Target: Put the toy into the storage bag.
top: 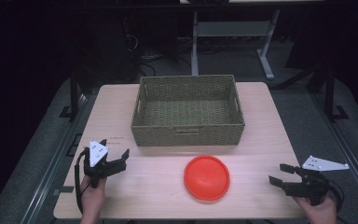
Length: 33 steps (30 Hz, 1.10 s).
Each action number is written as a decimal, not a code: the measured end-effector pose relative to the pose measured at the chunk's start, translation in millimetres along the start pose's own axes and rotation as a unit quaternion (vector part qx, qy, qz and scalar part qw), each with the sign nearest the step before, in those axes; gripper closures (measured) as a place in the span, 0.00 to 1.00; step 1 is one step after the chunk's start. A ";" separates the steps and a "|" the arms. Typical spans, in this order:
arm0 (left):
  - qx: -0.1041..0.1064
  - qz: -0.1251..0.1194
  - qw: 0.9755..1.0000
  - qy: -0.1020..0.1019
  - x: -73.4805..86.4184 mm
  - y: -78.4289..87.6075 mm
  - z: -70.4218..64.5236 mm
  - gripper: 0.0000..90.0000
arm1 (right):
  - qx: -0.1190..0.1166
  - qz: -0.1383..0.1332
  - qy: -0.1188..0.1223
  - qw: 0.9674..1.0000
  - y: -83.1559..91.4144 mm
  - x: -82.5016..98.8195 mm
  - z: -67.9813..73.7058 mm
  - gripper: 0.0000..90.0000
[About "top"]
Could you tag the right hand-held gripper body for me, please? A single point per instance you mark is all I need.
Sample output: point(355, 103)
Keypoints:
point(310, 186)

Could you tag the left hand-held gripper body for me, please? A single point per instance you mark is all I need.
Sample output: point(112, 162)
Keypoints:
point(97, 153)

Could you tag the orange plastic disc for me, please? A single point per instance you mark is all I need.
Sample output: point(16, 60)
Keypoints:
point(207, 178)

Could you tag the green woven basket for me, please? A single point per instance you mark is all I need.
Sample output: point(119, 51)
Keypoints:
point(187, 115)

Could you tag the person's right hand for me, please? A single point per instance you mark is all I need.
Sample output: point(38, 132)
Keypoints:
point(321, 213)

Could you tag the person's left hand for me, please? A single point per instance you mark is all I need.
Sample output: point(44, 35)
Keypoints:
point(92, 199)

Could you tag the black metal stand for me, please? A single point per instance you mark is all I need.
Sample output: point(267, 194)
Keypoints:
point(330, 96)
point(73, 96)

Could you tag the aluminium rail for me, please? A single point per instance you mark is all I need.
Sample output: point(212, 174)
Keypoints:
point(51, 165)
point(348, 152)

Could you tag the grey metal desk frame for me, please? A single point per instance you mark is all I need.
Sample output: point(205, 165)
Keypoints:
point(233, 29)

